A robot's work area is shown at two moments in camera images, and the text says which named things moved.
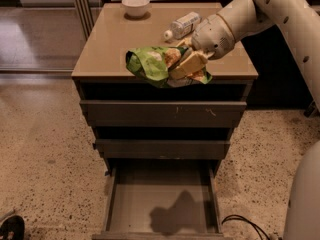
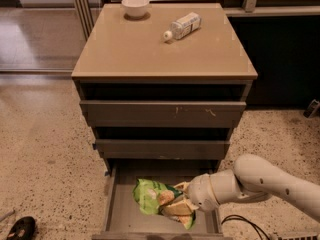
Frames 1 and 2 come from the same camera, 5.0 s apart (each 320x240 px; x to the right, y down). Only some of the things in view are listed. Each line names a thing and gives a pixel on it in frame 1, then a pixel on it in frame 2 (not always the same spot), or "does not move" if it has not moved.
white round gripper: x=213 y=36 → x=200 y=191
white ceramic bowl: x=135 y=5 does not move
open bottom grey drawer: x=162 y=199 does not move
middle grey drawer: x=162 y=149 does not move
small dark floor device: x=310 y=109 does not move
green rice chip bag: x=154 y=63 → x=151 y=195
